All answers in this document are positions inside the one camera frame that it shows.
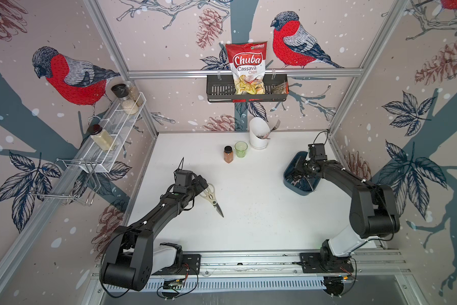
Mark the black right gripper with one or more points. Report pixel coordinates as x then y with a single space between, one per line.
297 165

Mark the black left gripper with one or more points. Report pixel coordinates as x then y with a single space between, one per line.
198 186

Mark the teal plastic storage box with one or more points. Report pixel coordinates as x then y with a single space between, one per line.
294 180

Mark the cream kitchen shears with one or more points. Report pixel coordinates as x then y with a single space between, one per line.
209 194

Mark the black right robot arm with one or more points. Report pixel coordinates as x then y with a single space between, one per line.
373 210

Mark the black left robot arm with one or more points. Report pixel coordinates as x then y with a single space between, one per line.
128 259

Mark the brown spice jar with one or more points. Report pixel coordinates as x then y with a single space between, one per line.
228 154

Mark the white utensil holder cup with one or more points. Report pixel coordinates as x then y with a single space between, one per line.
257 129

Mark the green translucent cup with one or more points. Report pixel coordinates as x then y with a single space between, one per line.
241 149

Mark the yellow liquid glass bottle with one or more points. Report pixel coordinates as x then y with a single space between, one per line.
101 137

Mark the clear glass jar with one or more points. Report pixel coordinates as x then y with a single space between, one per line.
134 93

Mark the black lid spice grinder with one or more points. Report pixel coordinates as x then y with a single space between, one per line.
125 100

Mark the red Chuba chips bag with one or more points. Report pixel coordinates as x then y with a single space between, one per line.
247 63

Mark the pink handled utensil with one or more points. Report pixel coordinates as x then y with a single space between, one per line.
275 127

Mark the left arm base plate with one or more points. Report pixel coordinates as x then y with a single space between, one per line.
183 264

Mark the white wire wall shelf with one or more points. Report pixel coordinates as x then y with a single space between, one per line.
101 151

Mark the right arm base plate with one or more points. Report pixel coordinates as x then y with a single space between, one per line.
313 263

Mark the black wire wall basket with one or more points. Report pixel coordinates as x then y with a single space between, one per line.
222 89

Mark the chrome wire rack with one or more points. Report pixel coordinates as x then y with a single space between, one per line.
68 181

